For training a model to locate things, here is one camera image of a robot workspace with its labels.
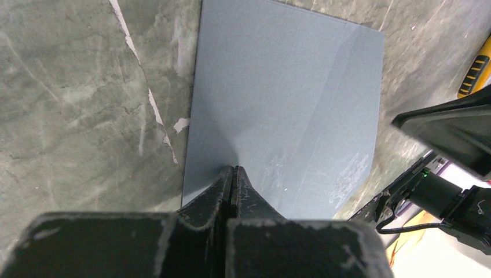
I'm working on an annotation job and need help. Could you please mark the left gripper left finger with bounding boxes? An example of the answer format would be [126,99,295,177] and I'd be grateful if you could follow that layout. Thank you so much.
[1,166,234,277]

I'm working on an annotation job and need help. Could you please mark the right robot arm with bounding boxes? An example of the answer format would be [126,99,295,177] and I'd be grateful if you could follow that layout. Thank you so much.
[352,86,490,255]

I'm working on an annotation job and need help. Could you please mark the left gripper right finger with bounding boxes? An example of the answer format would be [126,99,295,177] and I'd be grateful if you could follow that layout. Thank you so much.
[226,166,393,277]

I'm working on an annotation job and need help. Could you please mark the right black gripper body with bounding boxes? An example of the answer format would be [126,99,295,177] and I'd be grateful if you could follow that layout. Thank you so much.
[349,151,445,227]

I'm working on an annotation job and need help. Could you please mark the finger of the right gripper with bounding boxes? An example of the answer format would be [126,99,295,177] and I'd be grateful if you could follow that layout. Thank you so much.
[392,86,490,181]

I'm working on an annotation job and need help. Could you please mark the yellow handled pliers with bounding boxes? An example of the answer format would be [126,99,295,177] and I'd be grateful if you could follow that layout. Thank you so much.
[457,36,490,98]

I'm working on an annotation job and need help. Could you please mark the grey envelope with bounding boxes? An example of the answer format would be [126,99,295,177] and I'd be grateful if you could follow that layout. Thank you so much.
[182,1,384,220]

